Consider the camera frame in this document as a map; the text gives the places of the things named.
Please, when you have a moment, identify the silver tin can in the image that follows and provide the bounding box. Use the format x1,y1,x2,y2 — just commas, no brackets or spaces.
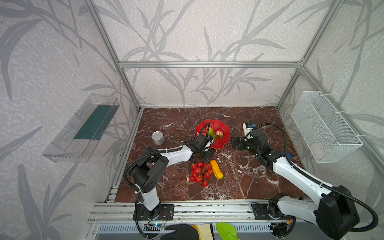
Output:
151,131,165,146

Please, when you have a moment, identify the black rubber glove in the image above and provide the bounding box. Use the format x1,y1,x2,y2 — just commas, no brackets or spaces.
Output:
161,224,200,240

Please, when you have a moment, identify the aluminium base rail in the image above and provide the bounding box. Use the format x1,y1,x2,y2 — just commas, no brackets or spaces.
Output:
86,200,304,224

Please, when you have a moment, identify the red fake cherry tomato bunch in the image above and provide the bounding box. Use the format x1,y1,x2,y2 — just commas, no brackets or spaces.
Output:
189,162,213,188

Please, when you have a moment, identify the red flower-shaped fruit bowl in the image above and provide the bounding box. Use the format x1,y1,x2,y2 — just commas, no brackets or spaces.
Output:
195,119,231,150

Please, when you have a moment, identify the black corrugated cable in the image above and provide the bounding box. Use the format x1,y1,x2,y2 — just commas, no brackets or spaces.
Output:
245,123,379,232
122,122,211,239

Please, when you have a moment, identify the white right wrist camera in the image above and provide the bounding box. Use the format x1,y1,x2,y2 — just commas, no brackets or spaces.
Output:
242,123,255,138

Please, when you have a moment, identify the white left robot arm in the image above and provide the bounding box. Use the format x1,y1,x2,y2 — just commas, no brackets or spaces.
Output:
123,134,214,214

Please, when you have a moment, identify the clear plastic wall tray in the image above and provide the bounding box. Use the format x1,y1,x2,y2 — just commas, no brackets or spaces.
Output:
42,94,120,163

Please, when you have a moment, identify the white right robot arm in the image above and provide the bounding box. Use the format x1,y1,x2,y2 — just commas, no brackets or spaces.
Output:
231,130,360,240

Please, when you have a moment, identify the white wire mesh basket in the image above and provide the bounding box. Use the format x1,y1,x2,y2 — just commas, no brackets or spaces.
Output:
291,91,364,164

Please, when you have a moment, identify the bright green plastic object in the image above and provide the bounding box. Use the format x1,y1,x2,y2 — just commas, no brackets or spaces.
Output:
216,222,238,240

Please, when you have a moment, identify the horizontal aluminium frame bar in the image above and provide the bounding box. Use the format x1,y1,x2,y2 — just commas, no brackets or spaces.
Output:
119,61,302,69

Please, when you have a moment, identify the black corrugated left cable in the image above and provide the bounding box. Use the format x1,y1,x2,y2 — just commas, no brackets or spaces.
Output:
122,122,211,239

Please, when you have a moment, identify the yellow fake squash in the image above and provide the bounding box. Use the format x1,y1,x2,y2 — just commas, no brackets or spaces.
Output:
210,160,224,180

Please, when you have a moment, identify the black corrugated right cable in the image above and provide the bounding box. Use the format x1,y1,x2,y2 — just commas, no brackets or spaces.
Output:
245,123,379,232

